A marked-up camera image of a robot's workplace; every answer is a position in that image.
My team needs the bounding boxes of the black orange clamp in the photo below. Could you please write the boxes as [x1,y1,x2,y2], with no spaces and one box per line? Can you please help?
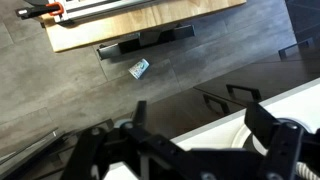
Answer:
[14,1,65,21]

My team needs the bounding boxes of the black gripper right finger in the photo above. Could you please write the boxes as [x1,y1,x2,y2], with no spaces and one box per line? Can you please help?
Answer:
[245,102,320,180]

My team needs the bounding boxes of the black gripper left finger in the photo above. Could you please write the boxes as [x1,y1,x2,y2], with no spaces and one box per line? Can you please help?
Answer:
[61,100,191,180]

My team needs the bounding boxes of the black table foot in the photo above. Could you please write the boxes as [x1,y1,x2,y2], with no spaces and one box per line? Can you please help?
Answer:
[96,23,196,61]

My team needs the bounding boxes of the light wooden table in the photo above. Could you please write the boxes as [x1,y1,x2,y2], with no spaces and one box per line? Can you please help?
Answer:
[42,0,248,53]

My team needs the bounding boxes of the aluminium profile rail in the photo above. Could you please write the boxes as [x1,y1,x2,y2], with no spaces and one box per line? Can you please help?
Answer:
[47,0,159,24]

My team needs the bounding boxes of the small white blue packet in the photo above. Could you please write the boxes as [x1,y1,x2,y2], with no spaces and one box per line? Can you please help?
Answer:
[127,58,151,80]

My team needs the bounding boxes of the black cabinet handle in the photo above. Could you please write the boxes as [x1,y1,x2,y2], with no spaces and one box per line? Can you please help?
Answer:
[225,83,263,103]
[202,93,232,116]

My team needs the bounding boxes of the white round cup tray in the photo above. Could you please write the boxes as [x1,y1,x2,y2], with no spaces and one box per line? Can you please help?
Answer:
[230,117,313,158]

